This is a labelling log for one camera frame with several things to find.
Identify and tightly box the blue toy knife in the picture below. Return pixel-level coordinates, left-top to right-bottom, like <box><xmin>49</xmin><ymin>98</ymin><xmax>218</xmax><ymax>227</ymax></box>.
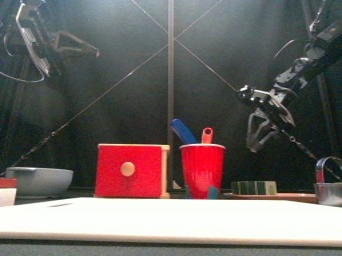
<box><xmin>170</xmin><ymin>118</ymin><xmax>200</xmax><ymax>146</ymax></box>

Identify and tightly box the pink rectangular plate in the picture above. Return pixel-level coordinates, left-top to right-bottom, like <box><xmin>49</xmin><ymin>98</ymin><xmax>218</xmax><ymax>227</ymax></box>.
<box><xmin>222</xmin><ymin>191</ymin><xmax>321</xmax><ymax>204</ymax></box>

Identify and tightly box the black cloth curtain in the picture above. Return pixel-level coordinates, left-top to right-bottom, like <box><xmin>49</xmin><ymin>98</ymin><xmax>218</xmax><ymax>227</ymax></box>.
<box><xmin>0</xmin><ymin>0</ymin><xmax>342</xmax><ymax>201</ymax></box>

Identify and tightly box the red toy spatula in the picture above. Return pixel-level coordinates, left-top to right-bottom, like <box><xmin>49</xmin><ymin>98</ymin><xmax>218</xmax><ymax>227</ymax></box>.
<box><xmin>201</xmin><ymin>126</ymin><xmax>216</xmax><ymax>145</ymax></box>

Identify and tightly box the red plastic cup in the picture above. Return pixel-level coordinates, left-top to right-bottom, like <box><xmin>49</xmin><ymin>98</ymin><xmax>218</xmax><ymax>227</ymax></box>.
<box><xmin>178</xmin><ymin>143</ymin><xmax>228</xmax><ymax>200</ymax></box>

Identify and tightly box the blue tape piece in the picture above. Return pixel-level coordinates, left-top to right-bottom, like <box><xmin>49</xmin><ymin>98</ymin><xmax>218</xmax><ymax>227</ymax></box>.
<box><xmin>208</xmin><ymin>186</ymin><xmax>221</xmax><ymax>200</ymax></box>

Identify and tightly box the red wooden slot box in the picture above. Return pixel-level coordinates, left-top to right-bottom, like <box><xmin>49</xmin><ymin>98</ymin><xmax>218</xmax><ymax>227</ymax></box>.
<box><xmin>94</xmin><ymin>143</ymin><xmax>173</xmax><ymax>200</ymax></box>

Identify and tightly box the grey bowl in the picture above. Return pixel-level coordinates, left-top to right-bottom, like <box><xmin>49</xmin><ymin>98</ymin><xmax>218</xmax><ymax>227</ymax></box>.
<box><xmin>5</xmin><ymin>166</ymin><xmax>75</xmax><ymax>199</ymax></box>

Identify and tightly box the red and white toy food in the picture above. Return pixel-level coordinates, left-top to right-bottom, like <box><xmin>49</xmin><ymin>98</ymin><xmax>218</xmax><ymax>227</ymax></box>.
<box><xmin>0</xmin><ymin>177</ymin><xmax>19</xmax><ymax>208</ymax></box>

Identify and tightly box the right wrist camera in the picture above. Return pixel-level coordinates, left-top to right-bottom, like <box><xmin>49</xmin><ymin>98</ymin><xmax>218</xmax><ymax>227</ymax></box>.
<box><xmin>236</xmin><ymin>85</ymin><xmax>258</xmax><ymax>103</ymax></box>

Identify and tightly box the black cable loop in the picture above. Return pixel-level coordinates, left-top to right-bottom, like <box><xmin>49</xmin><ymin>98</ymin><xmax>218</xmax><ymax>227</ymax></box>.
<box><xmin>0</xmin><ymin>32</ymin><xmax>47</xmax><ymax>84</ymax></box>

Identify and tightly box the diagonal brace wire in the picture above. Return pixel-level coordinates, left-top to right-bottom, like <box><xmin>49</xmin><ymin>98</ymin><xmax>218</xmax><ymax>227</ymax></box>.
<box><xmin>130</xmin><ymin>0</ymin><xmax>342</xmax><ymax>184</ymax></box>
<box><xmin>9</xmin><ymin>0</ymin><xmax>225</xmax><ymax>169</ymax></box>

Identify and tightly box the metal frame post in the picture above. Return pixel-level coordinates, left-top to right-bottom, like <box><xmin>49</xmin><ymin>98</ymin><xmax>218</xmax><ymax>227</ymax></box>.
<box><xmin>168</xmin><ymin>0</ymin><xmax>177</xmax><ymax>192</ymax></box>

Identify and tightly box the metal cup with handle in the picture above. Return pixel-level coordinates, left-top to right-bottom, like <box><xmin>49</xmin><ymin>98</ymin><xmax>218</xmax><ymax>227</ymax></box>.
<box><xmin>313</xmin><ymin>155</ymin><xmax>342</xmax><ymax>207</ymax></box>

